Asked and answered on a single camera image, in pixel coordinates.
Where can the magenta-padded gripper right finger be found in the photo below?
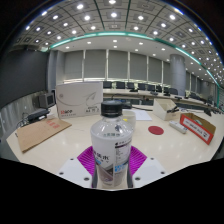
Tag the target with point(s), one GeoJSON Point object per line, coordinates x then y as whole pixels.
{"type": "Point", "coordinates": [148, 170]}

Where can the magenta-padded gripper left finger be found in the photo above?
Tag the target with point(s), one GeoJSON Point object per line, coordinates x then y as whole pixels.
{"type": "Point", "coordinates": [75, 170]}

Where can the clear black-capped water bottle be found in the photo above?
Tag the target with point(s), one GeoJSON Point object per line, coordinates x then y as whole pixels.
{"type": "Point", "coordinates": [111, 143]}

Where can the flat round red coaster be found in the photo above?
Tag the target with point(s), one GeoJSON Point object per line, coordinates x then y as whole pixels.
{"type": "Point", "coordinates": [155, 130]}

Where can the flat brown cardboard sheet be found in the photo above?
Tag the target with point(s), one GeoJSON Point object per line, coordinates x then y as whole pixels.
{"type": "Point", "coordinates": [41, 133]}

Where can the white remote control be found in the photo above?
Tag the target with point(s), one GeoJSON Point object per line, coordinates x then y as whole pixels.
{"type": "Point", "coordinates": [177, 126]}

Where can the white printed paper sheet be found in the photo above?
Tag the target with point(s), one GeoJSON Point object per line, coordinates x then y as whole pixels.
{"type": "Point", "coordinates": [142, 115]}

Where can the beige compartment organizer box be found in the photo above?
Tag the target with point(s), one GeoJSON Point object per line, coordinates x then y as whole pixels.
{"type": "Point", "coordinates": [161, 110]}

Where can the brown cardboard box red side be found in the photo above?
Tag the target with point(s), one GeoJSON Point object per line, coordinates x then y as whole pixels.
{"type": "Point", "coordinates": [198, 130]}

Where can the black marker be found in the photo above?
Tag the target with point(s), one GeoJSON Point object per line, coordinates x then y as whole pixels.
{"type": "Point", "coordinates": [173, 109]}

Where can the black electronic device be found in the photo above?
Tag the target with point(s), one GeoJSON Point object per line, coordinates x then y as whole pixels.
{"type": "Point", "coordinates": [38, 115]}

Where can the large white cardboard box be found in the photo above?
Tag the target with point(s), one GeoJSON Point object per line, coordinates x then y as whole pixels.
{"type": "Point", "coordinates": [78, 100]}

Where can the long curved conference desk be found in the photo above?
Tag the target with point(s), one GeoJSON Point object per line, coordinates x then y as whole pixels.
{"type": "Point", "coordinates": [146, 95]}

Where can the grey box monitor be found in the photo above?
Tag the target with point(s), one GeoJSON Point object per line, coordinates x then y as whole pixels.
{"type": "Point", "coordinates": [46, 100]}

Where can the black desk microphone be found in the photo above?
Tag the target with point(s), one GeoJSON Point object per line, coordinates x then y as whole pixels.
{"type": "Point", "coordinates": [207, 111]}

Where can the row of black office chairs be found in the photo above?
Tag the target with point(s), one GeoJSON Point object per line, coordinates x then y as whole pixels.
{"type": "Point", "coordinates": [130, 85]}

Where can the round ceiling lights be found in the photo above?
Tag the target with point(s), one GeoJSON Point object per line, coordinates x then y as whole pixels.
{"type": "Point", "coordinates": [113, 14]}

